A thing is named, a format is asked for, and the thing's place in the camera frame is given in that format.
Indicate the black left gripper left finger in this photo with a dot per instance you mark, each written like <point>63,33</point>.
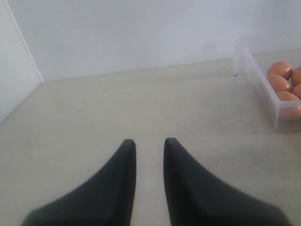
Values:
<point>106,199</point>

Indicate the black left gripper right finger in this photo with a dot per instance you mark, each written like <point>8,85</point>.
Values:
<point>196,197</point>

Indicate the brown egg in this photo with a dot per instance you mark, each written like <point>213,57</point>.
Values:
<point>281,68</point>
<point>289,112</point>
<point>296,76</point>
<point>279,83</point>
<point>297,91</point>

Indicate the clear plastic container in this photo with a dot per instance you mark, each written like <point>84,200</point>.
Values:
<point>254,61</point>

